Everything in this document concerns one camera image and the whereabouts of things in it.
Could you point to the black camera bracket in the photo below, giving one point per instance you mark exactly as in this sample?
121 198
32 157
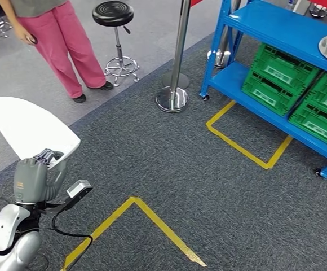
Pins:
76 200

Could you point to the person's right forearm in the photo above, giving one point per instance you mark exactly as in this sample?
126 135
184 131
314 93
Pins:
11 15

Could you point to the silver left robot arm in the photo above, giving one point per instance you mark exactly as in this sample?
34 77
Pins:
8 224

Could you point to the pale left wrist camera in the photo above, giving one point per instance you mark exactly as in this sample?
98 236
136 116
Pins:
78 187

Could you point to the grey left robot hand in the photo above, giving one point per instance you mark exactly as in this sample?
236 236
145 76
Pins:
31 183

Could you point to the green plastic crate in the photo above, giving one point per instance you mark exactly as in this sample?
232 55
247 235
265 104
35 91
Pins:
315 93
248 88
257 66
296 119

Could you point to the black stool chrome base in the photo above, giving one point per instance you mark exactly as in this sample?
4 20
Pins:
112 13

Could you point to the blue metal shelf rack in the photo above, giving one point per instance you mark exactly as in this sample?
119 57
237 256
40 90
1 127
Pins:
279 30

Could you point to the chrome stanchion post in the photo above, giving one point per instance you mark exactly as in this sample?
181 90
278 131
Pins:
172 99
219 59

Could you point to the white plastic body panel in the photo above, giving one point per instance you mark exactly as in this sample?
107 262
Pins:
31 127

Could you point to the yellow floor tape square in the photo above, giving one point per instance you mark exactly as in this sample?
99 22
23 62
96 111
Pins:
166 229

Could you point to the person's right hand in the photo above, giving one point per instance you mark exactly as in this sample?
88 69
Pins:
23 34

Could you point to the person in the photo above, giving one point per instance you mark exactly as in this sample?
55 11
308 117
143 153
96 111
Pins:
67 45

